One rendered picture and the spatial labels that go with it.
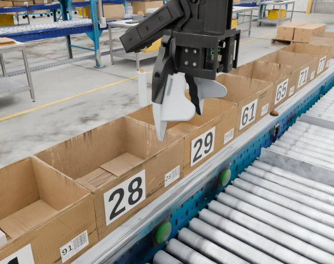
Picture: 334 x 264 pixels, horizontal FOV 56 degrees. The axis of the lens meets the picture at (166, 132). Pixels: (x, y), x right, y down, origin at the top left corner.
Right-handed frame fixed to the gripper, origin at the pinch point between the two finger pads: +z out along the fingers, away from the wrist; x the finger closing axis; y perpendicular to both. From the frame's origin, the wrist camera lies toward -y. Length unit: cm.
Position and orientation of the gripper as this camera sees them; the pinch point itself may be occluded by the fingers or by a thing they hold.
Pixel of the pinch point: (178, 121)
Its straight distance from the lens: 48.1
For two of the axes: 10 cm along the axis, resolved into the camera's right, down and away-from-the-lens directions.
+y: 8.4, 2.5, -4.9
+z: 0.0, 9.0, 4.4
